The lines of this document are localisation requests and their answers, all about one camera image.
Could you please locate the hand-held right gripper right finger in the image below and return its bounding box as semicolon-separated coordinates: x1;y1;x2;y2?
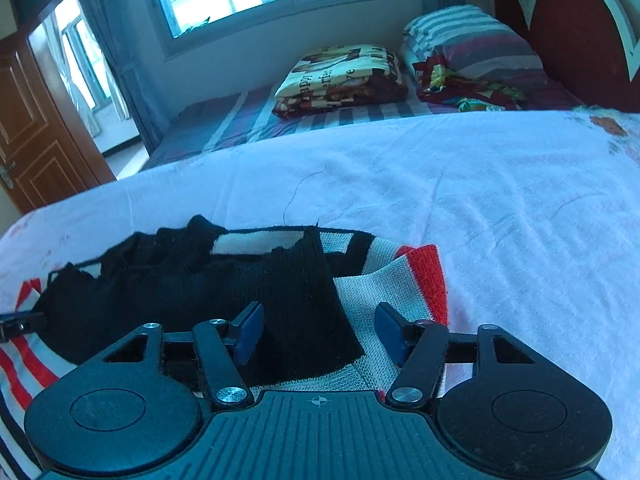
375;302;541;407

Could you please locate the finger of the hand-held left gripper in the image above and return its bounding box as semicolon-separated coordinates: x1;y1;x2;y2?
0;311;47;343

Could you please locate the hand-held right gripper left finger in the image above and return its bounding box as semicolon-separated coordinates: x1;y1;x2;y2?
100;301;265;408

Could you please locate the striped knit sweater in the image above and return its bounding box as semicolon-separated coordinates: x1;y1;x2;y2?
0;215;451;480

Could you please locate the floral white bedsheet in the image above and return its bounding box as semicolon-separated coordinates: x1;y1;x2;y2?
0;106;640;480

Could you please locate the brown wooden door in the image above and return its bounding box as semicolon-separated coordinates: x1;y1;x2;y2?
0;34;117;215

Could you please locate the striped mattress sheet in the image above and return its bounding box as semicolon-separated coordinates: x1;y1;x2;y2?
142;72;586;172

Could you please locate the folded colourful blanket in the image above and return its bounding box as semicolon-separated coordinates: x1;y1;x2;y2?
416;57;528;113

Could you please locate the folded printed blanket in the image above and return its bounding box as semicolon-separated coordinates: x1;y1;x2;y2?
271;44;412;121

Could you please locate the sheer white curtain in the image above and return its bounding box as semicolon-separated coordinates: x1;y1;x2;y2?
42;10;108;133

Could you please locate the striped pillow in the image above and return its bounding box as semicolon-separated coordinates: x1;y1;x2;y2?
402;5;545;87

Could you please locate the red scalloped headboard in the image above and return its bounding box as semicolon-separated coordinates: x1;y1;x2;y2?
492;0;640;111

